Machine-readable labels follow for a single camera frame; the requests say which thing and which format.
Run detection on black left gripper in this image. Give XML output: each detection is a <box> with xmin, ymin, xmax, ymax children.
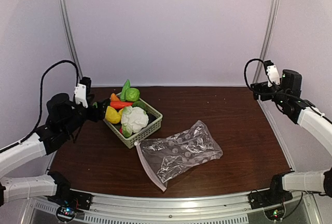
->
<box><xmin>61</xmin><ymin>93</ymin><xmax>109</xmax><ymax>136</ymax></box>

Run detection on clear zip top bag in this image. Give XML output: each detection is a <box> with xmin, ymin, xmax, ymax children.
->
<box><xmin>134</xmin><ymin>120</ymin><xmax>223</xmax><ymax>192</ymax></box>

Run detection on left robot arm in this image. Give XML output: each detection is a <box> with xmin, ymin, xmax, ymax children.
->
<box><xmin>1</xmin><ymin>93</ymin><xmax>110</xmax><ymax>205</ymax></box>

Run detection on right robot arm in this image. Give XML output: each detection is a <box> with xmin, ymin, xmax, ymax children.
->
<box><xmin>250</xmin><ymin>65</ymin><xmax>331</xmax><ymax>204</ymax></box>

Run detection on red orange toy carrot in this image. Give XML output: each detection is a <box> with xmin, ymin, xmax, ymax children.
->
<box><xmin>110</xmin><ymin>101</ymin><xmax>133</xmax><ymax>110</ymax></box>

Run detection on orange toy pepper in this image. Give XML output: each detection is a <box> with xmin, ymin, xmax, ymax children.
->
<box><xmin>110</xmin><ymin>93</ymin><xmax>120</xmax><ymax>102</ymax></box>

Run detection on white toy cauliflower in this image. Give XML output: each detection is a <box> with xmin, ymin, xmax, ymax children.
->
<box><xmin>121</xmin><ymin>106</ymin><xmax>149</xmax><ymax>138</ymax></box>

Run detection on green toy lime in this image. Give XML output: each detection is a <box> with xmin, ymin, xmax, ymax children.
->
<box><xmin>125</xmin><ymin>88</ymin><xmax>141</xmax><ymax>102</ymax></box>

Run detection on dark green leafy toy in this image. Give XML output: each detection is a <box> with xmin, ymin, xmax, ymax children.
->
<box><xmin>132</xmin><ymin>101</ymin><xmax>147</xmax><ymax>111</ymax></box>

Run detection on green perforated plastic basket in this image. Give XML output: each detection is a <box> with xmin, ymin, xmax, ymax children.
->
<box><xmin>103</xmin><ymin>98</ymin><xmax>163</xmax><ymax>149</ymax></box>

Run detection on left round circuit board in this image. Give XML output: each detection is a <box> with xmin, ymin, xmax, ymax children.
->
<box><xmin>56</xmin><ymin>206</ymin><xmax>76</xmax><ymax>222</ymax></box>

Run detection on round circuit board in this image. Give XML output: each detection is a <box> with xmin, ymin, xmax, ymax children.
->
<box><xmin>264</xmin><ymin>207</ymin><xmax>285</xmax><ymax>222</ymax></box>
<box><xmin>56</xmin><ymin>206</ymin><xmax>76</xmax><ymax>222</ymax></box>

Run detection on right round circuit board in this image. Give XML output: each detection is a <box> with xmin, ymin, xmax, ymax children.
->
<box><xmin>264</xmin><ymin>207</ymin><xmax>285</xmax><ymax>222</ymax></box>

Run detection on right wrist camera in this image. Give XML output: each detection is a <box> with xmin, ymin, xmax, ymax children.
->
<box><xmin>264</xmin><ymin>60</ymin><xmax>280</xmax><ymax>87</ymax></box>

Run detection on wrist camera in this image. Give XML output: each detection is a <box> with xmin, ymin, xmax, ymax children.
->
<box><xmin>74</xmin><ymin>77</ymin><xmax>91</xmax><ymax>108</ymax></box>
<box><xmin>264</xmin><ymin>60</ymin><xmax>280</xmax><ymax>87</ymax></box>

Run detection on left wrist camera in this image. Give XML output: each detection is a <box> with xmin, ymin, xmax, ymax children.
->
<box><xmin>74</xmin><ymin>77</ymin><xmax>91</xmax><ymax>108</ymax></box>

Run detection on right black camera cable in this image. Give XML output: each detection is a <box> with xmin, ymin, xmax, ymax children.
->
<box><xmin>243</xmin><ymin>58</ymin><xmax>268</xmax><ymax>90</ymax></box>

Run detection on black camera cable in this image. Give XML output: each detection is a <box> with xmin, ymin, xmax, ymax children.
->
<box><xmin>15</xmin><ymin>60</ymin><xmax>83</xmax><ymax>147</ymax></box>
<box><xmin>243</xmin><ymin>58</ymin><xmax>268</xmax><ymax>90</ymax></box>

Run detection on left black camera cable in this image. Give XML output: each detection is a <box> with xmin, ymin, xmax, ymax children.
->
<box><xmin>15</xmin><ymin>60</ymin><xmax>83</xmax><ymax>147</ymax></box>

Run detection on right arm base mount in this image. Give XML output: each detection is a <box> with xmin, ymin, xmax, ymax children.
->
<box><xmin>248</xmin><ymin>174</ymin><xmax>293</xmax><ymax>209</ymax></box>

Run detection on right aluminium frame post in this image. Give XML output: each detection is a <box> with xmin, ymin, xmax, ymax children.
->
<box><xmin>253</xmin><ymin>0</ymin><xmax>283</xmax><ymax>87</ymax></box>

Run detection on aluminium frame post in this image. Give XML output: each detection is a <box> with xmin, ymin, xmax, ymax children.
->
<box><xmin>253</xmin><ymin>0</ymin><xmax>283</xmax><ymax>87</ymax></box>
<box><xmin>58</xmin><ymin>0</ymin><xmax>83</xmax><ymax>79</ymax></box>

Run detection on front aluminium rail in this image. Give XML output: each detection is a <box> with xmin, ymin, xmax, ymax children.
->
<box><xmin>25</xmin><ymin>189</ymin><xmax>320</xmax><ymax>224</ymax></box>

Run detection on left aluminium frame post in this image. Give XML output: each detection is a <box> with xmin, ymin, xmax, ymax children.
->
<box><xmin>58</xmin><ymin>0</ymin><xmax>83</xmax><ymax>79</ymax></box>

